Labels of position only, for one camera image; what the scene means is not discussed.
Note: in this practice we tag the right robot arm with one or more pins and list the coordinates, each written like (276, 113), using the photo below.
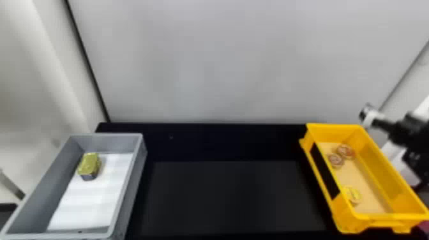
(410, 134)

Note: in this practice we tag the brown-lidded can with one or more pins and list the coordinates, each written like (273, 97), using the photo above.
(345, 151)
(335, 160)

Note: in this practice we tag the white foam sheet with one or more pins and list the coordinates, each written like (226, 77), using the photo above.
(90, 204)

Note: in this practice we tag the yellow crate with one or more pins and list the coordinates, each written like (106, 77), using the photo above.
(385, 174)

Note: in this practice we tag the grey crate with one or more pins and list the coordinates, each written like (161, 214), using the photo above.
(40, 197)

